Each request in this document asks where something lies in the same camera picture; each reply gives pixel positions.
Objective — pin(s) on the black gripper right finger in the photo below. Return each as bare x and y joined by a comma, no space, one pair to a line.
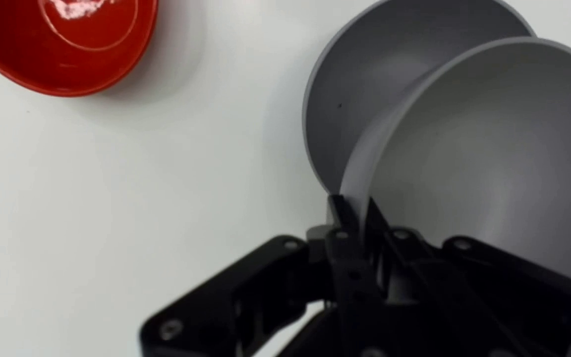
497,303

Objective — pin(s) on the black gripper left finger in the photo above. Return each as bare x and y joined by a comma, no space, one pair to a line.
267,297

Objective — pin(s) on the grey bowl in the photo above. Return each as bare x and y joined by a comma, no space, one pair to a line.
497,150
366,85

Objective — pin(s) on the red bowl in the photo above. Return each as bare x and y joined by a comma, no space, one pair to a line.
60,45

